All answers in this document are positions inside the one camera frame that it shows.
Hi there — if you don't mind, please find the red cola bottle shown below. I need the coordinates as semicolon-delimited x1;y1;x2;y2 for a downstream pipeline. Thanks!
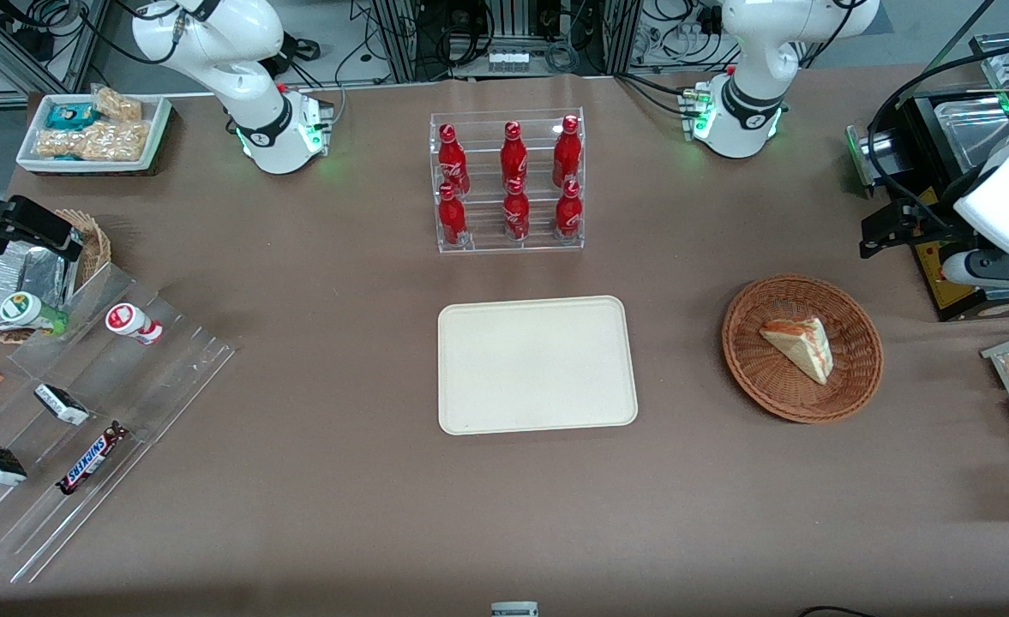
555;179;583;240
502;177;532;242
553;115;583;188
437;183;468;248
438;123;471;196
501;121;529;185

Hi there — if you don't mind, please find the green lid yogurt bottle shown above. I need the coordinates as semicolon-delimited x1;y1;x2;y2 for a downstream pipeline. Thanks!
0;291;69;337

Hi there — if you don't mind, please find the large round wicker basket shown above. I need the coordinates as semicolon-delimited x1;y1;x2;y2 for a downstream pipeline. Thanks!
722;273;885;425

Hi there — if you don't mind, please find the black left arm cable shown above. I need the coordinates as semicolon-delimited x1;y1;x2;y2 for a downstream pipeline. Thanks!
866;43;1009;234

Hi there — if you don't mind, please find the Snickers chocolate bar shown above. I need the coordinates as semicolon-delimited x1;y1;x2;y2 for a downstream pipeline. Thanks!
57;421;129;496

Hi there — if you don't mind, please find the black food warmer appliance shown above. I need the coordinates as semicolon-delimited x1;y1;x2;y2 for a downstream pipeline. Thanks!
845;33;1009;323

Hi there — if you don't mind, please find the aluminium equipment frame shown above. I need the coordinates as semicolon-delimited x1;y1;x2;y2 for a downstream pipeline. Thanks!
371;0;642;82

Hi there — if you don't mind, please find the small rice cracker pack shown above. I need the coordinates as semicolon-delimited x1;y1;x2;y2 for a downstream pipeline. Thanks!
93;86;143;123

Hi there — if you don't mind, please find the black white snack bar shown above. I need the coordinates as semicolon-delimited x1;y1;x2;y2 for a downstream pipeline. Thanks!
33;383;91;427
0;442;28;488

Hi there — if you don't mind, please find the silver foil package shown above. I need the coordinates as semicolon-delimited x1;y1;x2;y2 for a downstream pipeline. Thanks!
0;240;74;331

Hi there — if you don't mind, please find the beige rectangular tray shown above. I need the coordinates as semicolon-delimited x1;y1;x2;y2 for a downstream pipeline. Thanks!
437;296;639;436

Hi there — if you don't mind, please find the large rice cracker pack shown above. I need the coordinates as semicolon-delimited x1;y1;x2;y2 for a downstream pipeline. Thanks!
35;120;152;162

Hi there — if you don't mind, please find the red label yogurt bottle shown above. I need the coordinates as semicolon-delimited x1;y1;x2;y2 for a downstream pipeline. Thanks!
105;303;164;346

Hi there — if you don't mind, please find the clear acrylic stepped display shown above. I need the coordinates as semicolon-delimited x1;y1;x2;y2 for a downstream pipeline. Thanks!
0;261;237;585

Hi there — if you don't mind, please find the clear acrylic bottle rack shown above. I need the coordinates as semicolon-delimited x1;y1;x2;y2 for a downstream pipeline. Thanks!
429;108;586;255

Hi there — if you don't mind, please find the teal snack packet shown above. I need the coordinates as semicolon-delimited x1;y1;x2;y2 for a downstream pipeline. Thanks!
45;103;98;131

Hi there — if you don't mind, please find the small wicker basket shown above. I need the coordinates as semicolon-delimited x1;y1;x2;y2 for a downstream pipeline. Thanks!
0;208;112;345

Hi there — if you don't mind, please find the triangle sandwich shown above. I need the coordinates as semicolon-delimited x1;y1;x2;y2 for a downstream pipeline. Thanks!
759;316;835;386

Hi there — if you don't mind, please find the white rectangular snack bin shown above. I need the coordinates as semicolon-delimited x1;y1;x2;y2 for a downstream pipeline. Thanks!
15;93;172;177

